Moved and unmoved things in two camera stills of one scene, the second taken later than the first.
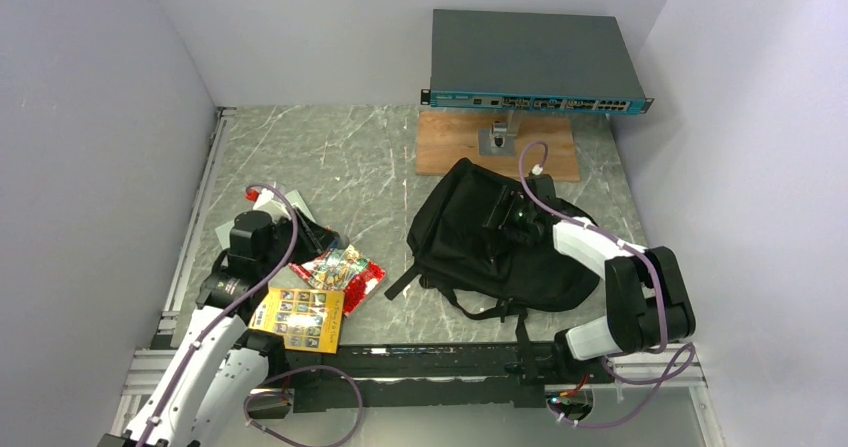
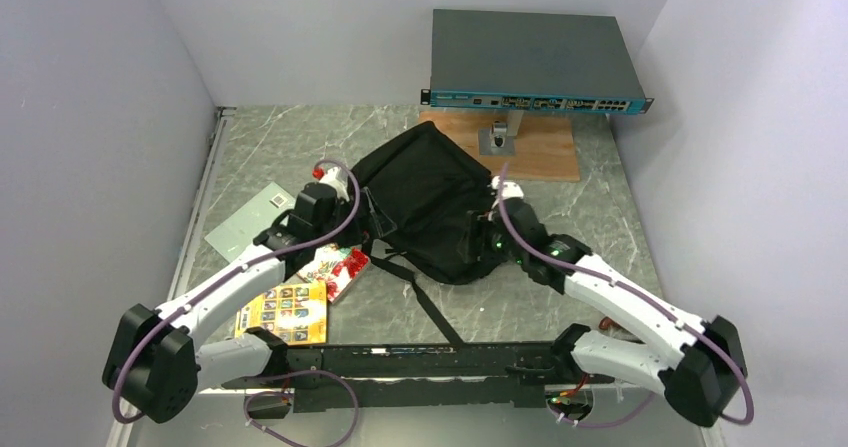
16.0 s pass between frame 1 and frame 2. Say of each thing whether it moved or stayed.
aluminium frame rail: stayed
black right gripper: moved
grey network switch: stayed
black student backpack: moved
